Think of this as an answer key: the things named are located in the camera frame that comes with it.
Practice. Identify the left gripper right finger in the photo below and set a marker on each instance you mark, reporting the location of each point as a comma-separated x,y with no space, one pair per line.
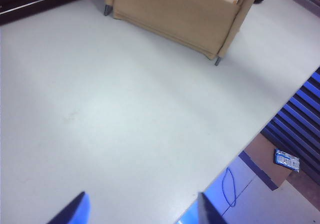
207,212

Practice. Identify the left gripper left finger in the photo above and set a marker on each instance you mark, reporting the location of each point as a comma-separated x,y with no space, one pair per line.
75,212

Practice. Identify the beige canvas desk calendar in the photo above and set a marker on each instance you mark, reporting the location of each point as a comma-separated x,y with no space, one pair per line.
175,17

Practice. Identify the brown cardboard sheet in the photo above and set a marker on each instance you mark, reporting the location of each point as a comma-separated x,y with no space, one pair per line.
260,154

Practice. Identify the small blue plastic packet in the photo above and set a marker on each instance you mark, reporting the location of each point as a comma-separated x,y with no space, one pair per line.
287,160

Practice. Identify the dark ribbed panel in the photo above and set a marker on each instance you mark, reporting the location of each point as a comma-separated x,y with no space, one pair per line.
300,114

